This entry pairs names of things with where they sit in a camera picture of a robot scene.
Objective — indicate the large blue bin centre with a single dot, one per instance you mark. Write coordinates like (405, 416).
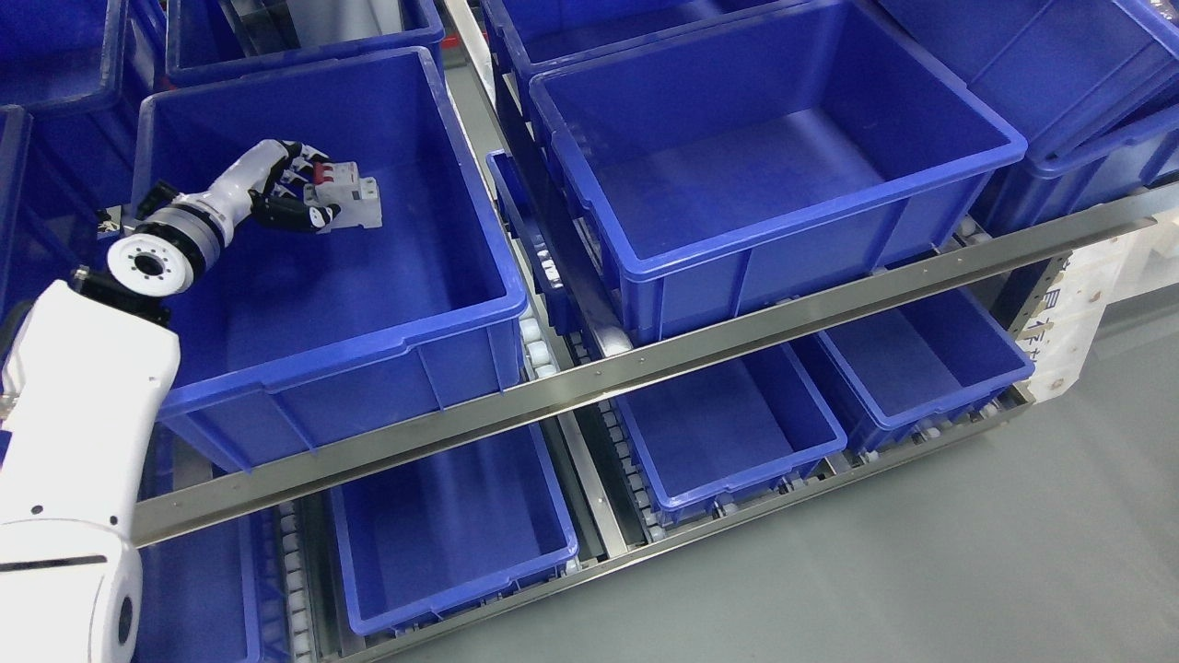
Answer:
(725, 170)

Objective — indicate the grey red circuit breaker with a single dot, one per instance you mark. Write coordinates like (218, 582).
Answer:
(339, 184)

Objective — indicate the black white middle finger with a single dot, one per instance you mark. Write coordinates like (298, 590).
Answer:
(309, 176)

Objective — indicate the blue bin top left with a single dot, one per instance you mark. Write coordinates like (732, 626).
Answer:
(209, 41)

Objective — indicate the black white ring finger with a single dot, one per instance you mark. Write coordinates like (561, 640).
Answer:
(314, 156)

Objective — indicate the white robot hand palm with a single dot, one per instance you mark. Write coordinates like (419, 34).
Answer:
(229, 195)

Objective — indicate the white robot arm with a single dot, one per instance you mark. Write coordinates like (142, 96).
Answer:
(86, 368)

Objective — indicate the blue bin lower left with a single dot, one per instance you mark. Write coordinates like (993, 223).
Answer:
(438, 536)

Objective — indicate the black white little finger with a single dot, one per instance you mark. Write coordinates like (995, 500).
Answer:
(293, 148)

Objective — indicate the blue bin bottom left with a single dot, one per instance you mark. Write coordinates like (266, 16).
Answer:
(215, 595)

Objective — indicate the blue bin top centre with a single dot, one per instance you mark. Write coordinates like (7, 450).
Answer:
(532, 37)

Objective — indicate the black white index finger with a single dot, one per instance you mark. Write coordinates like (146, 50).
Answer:
(291, 192)

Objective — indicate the blue bin lower middle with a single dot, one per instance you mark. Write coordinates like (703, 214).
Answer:
(727, 433)

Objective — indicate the blue bin upper right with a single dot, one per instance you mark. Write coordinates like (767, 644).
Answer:
(1091, 85)

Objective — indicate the steel shelf rack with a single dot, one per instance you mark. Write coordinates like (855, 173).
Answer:
(1034, 531)

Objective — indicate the large blue bin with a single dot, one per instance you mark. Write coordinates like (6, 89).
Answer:
(725, 170)
(295, 341)

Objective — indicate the large blue bin left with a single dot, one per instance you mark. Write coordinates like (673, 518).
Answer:
(295, 341)

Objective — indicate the blue bin lower right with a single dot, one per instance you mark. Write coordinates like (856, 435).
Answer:
(911, 368)

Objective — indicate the blue bin far left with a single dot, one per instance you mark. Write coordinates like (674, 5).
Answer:
(73, 76)

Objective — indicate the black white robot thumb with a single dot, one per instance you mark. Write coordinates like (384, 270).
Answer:
(288, 214)

